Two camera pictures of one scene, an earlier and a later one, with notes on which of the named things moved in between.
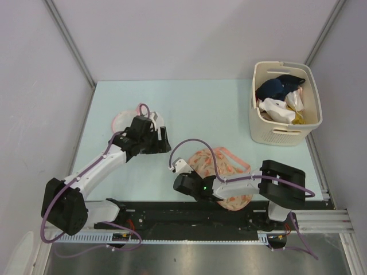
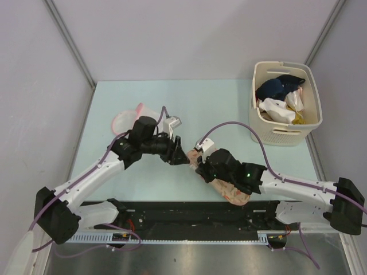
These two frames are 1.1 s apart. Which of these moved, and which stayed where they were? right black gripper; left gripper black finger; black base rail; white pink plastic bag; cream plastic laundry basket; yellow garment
Moved: right black gripper; left gripper black finger
Stayed: black base rail; yellow garment; white pink plastic bag; cream plastic laundry basket
